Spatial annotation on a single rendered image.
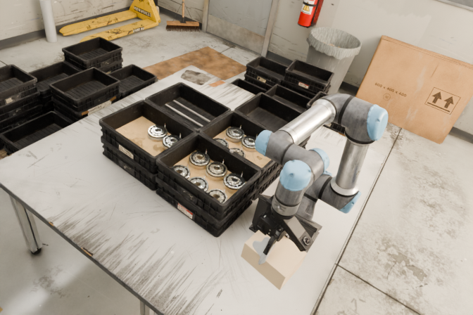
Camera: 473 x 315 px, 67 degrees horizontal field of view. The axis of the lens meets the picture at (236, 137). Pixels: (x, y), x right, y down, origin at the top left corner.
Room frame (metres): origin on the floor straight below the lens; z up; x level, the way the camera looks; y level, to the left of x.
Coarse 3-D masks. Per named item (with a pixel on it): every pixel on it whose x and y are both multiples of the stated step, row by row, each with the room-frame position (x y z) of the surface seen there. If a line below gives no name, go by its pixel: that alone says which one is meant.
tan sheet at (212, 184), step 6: (180, 162) 1.28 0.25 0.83; (186, 162) 1.28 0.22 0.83; (192, 168) 1.25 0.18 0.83; (192, 174) 1.21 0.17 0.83; (198, 174) 1.22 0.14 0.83; (210, 180) 1.20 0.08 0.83; (222, 180) 1.21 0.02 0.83; (210, 186) 1.16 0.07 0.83; (216, 186) 1.16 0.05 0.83; (222, 186) 1.17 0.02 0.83; (228, 192) 1.14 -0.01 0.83; (228, 198) 1.11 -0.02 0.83
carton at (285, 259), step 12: (252, 240) 0.69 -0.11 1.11; (288, 240) 0.72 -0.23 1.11; (252, 252) 0.66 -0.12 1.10; (276, 252) 0.67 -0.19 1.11; (288, 252) 0.68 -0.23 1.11; (300, 252) 0.69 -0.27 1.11; (252, 264) 0.65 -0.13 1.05; (264, 264) 0.63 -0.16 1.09; (276, 264) 0.63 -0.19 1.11; (288, 264) 0.63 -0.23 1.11; (300, 264) 0.68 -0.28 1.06; (264, 276) 0.63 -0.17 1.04; (276, 276) 0.61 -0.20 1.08; (288, 276) 0.61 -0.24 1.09
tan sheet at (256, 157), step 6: (222, 132) 1.58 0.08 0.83; (222, 138) 1.53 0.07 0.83; (234, 144) 1.50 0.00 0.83; (240, 144) 1.51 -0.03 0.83; (246, 156) 1.42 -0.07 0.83; (252, 156) 1.43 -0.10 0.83; (258, 156) 1.44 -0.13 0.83; (264, 156) 1.45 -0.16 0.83; (258, 162) 1.39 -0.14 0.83; (264, 162) 1.40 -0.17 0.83
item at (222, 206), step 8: (192, 136) 1.37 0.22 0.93; (216, 144) 1.35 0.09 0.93; (168, 152) 1.23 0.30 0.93; (240, 160) 1.27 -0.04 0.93; (168, 168) 1.12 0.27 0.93; (256, 168) 1.23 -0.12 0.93; (176, 176) 1.09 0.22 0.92; (256, 176) 1.18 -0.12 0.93; (184, 184) 1.07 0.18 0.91; (192, 184) 1.05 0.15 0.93; (248, 184) 1.12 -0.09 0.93; (200, 192) 1.02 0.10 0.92; (240, 192) 1.07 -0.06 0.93; (208, 200) 1.00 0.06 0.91; (216, 200) 0.99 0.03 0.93; (232, 200) 1.02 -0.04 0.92; (224, 208) 0.97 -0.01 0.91
